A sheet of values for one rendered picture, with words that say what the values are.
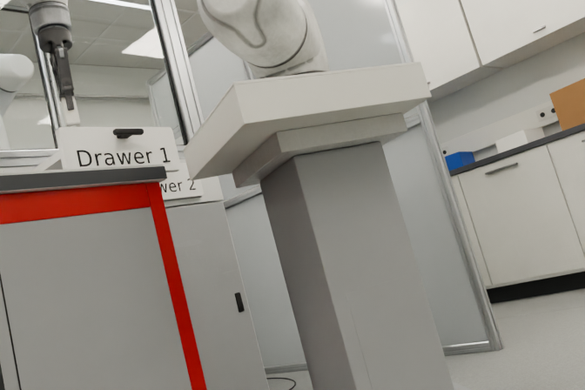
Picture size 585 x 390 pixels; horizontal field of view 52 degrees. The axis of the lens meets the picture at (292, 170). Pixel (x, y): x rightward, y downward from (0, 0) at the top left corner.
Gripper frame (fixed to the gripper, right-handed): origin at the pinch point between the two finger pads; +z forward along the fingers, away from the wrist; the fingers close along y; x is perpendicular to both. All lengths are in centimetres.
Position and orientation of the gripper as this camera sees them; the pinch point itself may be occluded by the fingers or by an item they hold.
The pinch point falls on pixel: (70, 112)
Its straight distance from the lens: 151.2
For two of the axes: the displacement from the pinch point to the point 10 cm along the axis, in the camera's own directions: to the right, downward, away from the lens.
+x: -8.8, 1.7, -4.4
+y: -3.9, 2.6, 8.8
